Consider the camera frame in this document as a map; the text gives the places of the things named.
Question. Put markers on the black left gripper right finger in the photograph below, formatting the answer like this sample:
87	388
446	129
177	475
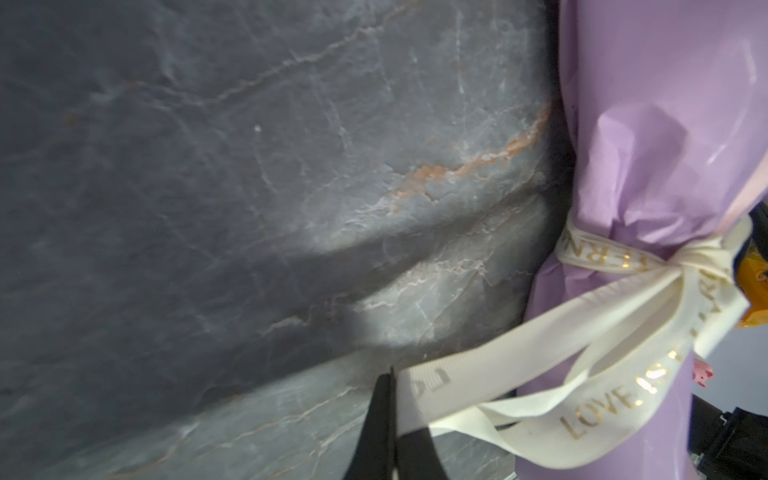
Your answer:
417	458

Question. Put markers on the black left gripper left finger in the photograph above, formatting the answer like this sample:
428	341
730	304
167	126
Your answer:
374	456

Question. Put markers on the cream printed ribbon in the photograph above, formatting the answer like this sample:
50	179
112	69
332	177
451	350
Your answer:
568	386

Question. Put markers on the pink purple wrapping paper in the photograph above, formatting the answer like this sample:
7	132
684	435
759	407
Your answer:
666	105

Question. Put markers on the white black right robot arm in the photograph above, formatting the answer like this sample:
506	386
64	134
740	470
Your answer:
727	445

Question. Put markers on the small pink pig toy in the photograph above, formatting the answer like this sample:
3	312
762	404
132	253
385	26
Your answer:
702	372

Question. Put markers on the yellow snack bag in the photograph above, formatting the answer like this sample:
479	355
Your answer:
752	279

